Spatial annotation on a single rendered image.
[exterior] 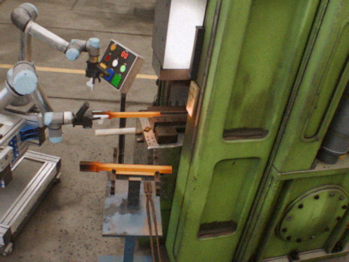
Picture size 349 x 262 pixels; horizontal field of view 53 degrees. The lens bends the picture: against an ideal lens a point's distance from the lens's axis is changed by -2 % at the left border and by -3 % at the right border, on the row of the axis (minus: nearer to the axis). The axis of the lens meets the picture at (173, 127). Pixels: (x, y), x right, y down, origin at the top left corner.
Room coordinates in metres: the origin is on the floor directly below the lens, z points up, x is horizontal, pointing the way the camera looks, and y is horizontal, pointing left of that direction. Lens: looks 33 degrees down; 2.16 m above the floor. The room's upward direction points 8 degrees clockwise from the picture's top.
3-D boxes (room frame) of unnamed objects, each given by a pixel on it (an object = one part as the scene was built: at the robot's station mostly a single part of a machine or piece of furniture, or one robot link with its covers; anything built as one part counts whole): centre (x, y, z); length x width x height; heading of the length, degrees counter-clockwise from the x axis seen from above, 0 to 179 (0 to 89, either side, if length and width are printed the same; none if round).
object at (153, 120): (1.96, -0.05, 0.96); 0.42 x 0.20 x 0.09; 110
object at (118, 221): (1.35, 0.15, 0.73); 0.40 x 0.30 x 0.02; 10
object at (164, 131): (1.74, 0.03, 0.95); 0.12 x 0.08 x 0.06; 110
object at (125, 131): (2.18, 0.35, 0.62); 0.44 x 0.05 x 0.05; 110
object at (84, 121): (1.73, 0.53, 0.98); 0.12 x 0.08 x 0.09; 110
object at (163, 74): (1.96, -0.05, 1.32); 0.42 x 0.20 x 0.10; 110
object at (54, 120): (1.67, 0.68, 0.99); 0.11 x 0.08 x 0.09; 110
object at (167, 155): (1.91, -0.08, 0.69); 0.56 x 0.38 x 0.45; 110
